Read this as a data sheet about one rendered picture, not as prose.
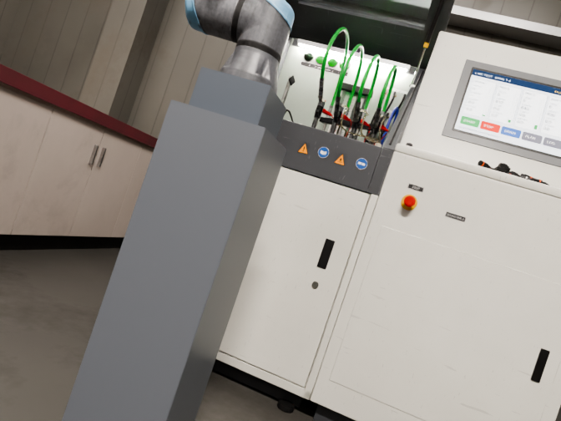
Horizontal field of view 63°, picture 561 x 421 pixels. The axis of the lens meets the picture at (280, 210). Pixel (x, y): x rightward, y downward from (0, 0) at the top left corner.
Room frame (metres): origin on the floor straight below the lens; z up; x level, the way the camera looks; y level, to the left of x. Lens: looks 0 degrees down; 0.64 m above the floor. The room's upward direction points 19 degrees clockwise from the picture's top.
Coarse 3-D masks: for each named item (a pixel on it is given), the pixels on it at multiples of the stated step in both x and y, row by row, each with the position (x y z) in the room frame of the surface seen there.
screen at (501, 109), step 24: (480, 72) 1.78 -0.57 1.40; (504, 72) 1.76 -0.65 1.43; (456, 96) 1.76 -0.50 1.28; (480, 96) 1.75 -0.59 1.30; (504, 96) 1.73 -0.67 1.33; (528, 96) 1.72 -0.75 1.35; (552, 96) 1.70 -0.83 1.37; (456, 120) 1.73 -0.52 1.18; (480, 120) 1.72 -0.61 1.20; (504, 120) 1.70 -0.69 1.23; (528, 120) 1.69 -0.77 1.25; (552, 120) 1.68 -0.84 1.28; (480, 144) 1.69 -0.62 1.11; (504, 144) 1.68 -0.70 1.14; (528, 144) 1.66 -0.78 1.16; (552, 144) 1.65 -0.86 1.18
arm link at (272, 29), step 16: (240, 0) 1.09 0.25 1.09; (256, 0) 1.09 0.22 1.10; (272, 0) 1.08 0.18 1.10; (240, 16) 1.09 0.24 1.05; (256, 16) 1.08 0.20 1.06; (272, 16) 1.08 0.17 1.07; (288, 16) 1.10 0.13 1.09; (240, 32) 1.11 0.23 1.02; (256, 32) 1.08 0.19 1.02; (272, 32) 1.09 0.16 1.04; (288, 32) 1.12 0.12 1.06; (272, 48) 1.09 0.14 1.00
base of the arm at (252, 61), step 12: (240, 48) 1.09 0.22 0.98; (252, 48) 1.08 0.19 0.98; (264, 48) 1.08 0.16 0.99; (228, 60) 1.11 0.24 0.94; (240, 60) 1.07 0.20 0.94; (252, 60) 1.07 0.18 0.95; (264, 60) 1.08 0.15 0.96; (276, 60) 1.11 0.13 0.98; (228, 72) 1.08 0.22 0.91; (240, 72) 1.06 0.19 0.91; (252, 72) 1.06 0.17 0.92; (264, 72) 1.09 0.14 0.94; (276, 72) 1.12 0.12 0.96; (276, 84) 1.12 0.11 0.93
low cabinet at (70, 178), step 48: (0, 96) 1.93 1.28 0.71; (48, 96) 2.14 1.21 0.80; (0, 144) 2.01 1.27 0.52; (48, 144) 2.27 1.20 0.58; (96, 144) 2.62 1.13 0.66; (144, 144) 3.13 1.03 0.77; (0, 192) 2.09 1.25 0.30; (48, 192) 2.38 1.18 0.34; (96, 192) 2.77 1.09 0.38; (0, 240) 2.26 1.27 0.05; (48, 240) 2.59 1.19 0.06; (96, 240) 3.02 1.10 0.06
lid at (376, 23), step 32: (288, 0) 2.06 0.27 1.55; (320, 0) 2.02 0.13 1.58; (352, 0) 1.96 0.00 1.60; (384, 0) 1.90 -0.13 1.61; (416, 0) 1.85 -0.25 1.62; (448, 0) 1.77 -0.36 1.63; (320, 32) 2.13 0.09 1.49; (352, 32) 2.06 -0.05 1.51; (384, 32) 2.00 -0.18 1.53; (416, 32) 1.94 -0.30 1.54; (416, 64) 2.06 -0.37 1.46
